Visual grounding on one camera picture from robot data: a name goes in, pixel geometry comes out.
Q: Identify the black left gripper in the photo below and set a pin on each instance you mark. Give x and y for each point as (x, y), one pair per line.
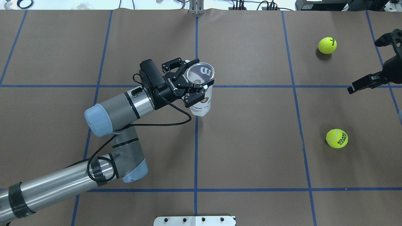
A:
(165, 91)

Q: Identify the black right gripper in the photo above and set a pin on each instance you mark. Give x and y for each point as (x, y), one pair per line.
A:
(393, 68)

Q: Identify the clear tennis ball can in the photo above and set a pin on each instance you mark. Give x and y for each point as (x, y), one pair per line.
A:
(198, 74)

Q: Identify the yellow Wilson tennis ball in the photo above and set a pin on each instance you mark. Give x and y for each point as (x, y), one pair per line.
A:
(327, 45)

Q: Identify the yellow Roland Garros tennis ball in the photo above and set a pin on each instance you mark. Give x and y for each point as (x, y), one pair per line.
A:
(337, 138)

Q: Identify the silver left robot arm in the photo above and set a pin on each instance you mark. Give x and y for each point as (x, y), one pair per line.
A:
(151, 103)

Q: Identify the black box on table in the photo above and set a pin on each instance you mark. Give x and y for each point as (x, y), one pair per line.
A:
(320, 5)

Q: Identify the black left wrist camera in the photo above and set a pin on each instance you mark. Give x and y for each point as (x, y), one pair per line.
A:
(151, 76)

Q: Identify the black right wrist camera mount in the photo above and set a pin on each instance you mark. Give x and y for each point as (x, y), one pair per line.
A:
(394, 39)

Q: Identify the aluminium frame post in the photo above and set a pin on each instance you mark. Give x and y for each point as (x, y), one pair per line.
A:
(196, 7)

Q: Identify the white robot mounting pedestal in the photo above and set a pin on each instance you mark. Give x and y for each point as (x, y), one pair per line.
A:
(195, 221)

